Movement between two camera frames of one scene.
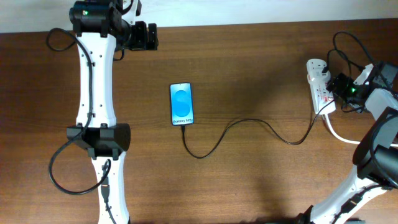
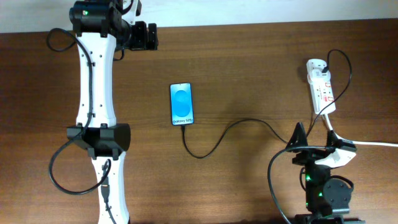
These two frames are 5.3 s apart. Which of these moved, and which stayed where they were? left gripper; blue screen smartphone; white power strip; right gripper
Moved: right gripper
Stayed: left gripper; white power strip; blue screen smartphone
